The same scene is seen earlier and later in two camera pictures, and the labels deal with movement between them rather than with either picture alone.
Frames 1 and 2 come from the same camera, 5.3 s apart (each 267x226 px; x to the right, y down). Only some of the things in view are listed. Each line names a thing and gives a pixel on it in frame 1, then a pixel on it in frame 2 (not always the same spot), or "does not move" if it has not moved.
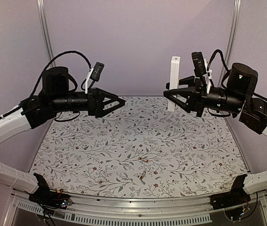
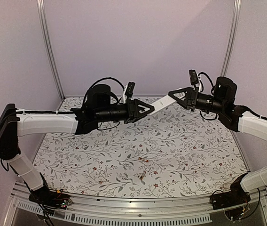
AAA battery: [145, 160] does not move
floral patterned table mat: [140, 150] does not move
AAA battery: [142, 175] does not move
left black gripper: [98, 94] -> [133, 114]
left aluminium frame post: [42, 7] does not move
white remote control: [174, 81] -> [162, 102]
